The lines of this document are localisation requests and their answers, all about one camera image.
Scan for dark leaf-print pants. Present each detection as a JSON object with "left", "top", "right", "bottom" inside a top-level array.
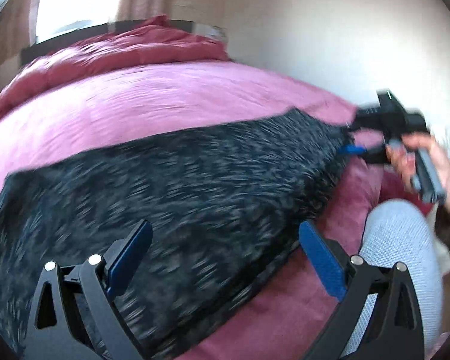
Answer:
[{"left": 0, "top": 109, "right": 351, "bottom": 359}]

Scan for person's right hand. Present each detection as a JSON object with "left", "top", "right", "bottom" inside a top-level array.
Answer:
[{"left": 386, "top": 133, "right": 450, "bottom": 214}]

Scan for pink fleece bed blanket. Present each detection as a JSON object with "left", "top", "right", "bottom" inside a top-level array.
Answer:
[{"left": 0, "top": 59, "right": 395, "bottom": 360}]

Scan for red rumpled duvet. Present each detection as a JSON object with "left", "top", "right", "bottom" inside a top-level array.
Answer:
[{"left": 0, "top": 15, "right": 229, "bottom": 121}]

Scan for grey bed headboard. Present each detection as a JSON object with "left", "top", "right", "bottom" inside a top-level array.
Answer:
[{"left": 20, "top": 19, "right": 230, "bottom": 67}]

